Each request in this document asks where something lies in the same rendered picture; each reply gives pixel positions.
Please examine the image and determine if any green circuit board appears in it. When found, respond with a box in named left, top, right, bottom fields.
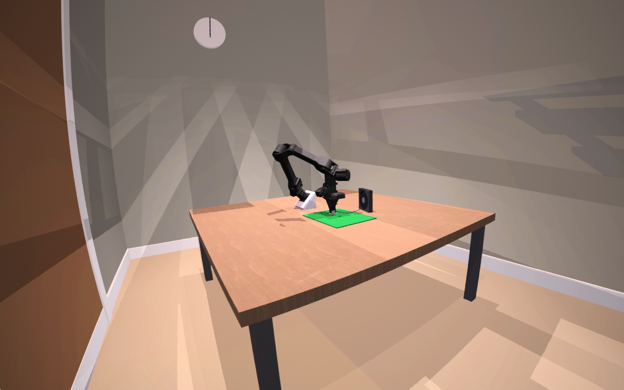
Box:
left=302, top=208, right=377, bottom=229

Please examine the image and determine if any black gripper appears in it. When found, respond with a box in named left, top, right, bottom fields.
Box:
left=323, top=181, right=346, bottom=211

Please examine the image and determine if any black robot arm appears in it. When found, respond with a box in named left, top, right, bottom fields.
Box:
left=272, top=143, right=350, bottom=202

